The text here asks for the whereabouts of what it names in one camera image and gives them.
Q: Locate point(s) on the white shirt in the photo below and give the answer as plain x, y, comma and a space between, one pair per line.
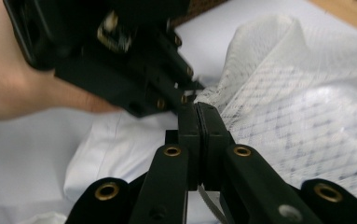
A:
120, 149

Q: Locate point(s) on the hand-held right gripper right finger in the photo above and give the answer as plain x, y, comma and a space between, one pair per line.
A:
244, 186

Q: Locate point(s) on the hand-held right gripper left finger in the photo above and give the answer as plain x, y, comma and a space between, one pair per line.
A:
167, 186

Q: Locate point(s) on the wooden table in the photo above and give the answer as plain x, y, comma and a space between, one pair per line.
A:
353, 15

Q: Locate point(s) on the white mesh laundry bag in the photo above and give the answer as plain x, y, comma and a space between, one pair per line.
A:
291, 109

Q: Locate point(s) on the brown wicker basket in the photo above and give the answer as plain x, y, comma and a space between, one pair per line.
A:
198, 9

